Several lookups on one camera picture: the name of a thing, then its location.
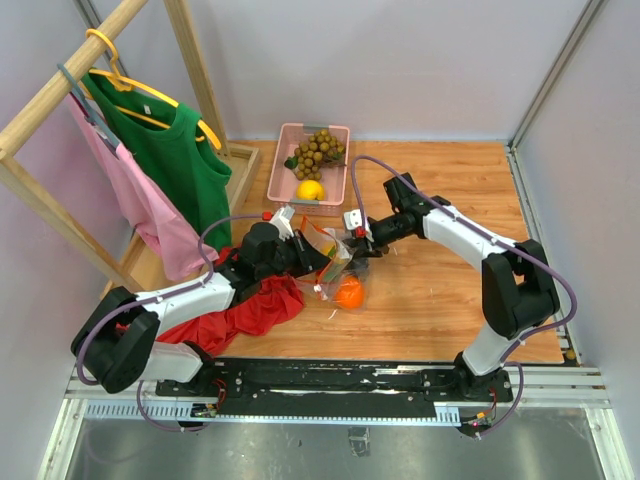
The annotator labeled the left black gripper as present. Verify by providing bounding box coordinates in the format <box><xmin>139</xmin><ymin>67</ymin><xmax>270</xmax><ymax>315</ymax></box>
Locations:
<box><xmin>258</xmin><ymin>229</ymin><xmax>334</xmax><ymax>280</ymax></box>

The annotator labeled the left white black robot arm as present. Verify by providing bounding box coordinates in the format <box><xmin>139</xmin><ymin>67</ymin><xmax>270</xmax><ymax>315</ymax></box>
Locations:
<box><xmin>71</xmin><ymin>221</ymin><xmax>330</xmax><ymax>396</ymax></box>

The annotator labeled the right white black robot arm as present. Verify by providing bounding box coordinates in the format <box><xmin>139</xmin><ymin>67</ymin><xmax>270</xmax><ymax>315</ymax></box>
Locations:
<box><xmin>343</xmin><ymin>173</ymin><xmax>560</xmax><ymax>400</ymax></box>

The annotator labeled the grey clothes hanger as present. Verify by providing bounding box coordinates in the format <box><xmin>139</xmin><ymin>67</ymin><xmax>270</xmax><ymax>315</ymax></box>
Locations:
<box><xmin>57</xmin><ymin>63</ymin><xmax>120</xmax><ymax>154</ymax></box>

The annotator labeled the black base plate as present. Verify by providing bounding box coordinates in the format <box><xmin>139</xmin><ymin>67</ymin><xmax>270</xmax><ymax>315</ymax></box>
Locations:
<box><xmin>155</xmin><ymin>357</ymin><xmax>513</xmax><ymax>419</ymax></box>

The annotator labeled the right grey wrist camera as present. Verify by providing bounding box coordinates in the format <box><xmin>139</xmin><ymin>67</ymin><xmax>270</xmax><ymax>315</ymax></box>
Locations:
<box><xmin>342</xmin><ymin>209</ymin><xmax>371</xmax><ymax>238</ymax></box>

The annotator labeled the pink plastic basket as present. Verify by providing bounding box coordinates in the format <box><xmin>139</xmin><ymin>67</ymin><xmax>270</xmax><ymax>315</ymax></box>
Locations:
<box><xmin>267</xmin><ymin>123</ymin><xmax>350</xmax><ymax>216</ymax></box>

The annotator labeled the clear zip bag orange seal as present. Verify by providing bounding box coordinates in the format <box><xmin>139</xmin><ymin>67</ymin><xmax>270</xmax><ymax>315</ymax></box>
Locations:
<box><xmin>295</xmin><ymin>216</ymin><xmax>369</xmax><ymax>311</ymax></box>

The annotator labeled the green shirt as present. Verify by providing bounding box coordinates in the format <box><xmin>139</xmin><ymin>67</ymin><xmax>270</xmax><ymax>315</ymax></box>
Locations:
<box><xmin>82</xmin><ymin>72</ymin><xmax>232</xmax><ymax>234</ymax></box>

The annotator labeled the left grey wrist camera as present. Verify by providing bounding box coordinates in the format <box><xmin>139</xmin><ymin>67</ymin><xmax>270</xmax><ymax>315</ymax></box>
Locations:
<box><xmin>269</xmin><ymin>204</ymin><xmax>295</xmax><ymax>241</ymax></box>

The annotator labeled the wooden clothes rack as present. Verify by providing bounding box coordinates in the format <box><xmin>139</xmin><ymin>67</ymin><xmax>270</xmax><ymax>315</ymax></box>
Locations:
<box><xmin>0</xmin><ymin>0</ymin><xmax>262</xmax><ymax>301</ymax></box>

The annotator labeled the orange fake orange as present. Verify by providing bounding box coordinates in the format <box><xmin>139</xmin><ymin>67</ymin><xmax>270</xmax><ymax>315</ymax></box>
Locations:
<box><xmin>333</xmin><ymin>275</ymin><xmax>365</xmax><ymax>310</ymax></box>

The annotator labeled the yellow clothes hanger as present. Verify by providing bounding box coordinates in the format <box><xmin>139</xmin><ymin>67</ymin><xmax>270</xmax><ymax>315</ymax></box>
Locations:
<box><xmin>84</xmin><ymin>28</ymin><xmax>223</xmax><ymax>150</ymax></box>

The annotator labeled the yellow fake lemon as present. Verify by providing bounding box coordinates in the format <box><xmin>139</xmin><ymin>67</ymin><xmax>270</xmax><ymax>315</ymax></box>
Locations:
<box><xmin>296</xmin><ymin>180</ymin><xmax>325</xmax><ymax>201</ymax></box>

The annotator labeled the small yellow fake fruit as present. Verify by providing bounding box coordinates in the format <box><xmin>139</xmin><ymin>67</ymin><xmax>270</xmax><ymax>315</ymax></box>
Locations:
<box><xmin>321</xmin><ymin>243</ymin><xmax>339</xmax><ymax>258</ymax></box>

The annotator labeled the red cloth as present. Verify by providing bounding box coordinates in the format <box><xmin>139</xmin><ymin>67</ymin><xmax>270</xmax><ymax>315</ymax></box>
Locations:
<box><xmin>114</xmin><ymin>247</ymin><xmax>305</xmax><ymax>359</ymax></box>

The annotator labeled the pink shirt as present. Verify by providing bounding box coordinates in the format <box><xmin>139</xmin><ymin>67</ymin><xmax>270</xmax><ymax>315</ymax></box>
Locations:
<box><xmin>65</xmin><ymin>94</ymin><xmax>218</xmax><ymax>281</ymax></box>

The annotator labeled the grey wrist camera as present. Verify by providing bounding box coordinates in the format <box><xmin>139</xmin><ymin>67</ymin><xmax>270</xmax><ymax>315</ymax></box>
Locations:
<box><xmin>269</xmin><ymin>204</ymin><xmax>295</xmax><ymax>241</ymax></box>
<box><xmin>342</xmin><ymin>209</ymin><xmax>371</xmax><ymax>238</ymax></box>

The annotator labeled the dark blueberry cluster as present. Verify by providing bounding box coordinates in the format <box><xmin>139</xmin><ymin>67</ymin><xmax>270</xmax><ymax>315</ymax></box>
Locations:
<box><xmin>345</xmin><ymin>257</ymin><xmax>370</xmax><ymax>281</ymax></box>

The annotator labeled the brown longan fruit bunch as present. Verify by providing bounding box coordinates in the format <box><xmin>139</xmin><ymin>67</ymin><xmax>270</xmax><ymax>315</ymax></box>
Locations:
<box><xmin>283</xmin><ymin>128</ymin><xmax>346</xmax><ymax>181</ymax></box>

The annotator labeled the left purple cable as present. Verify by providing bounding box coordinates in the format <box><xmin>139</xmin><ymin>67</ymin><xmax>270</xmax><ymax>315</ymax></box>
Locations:
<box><xmin>74</xmin><ymin>210</ymin><xmax>274</xmax><ymax>433</ymax></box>

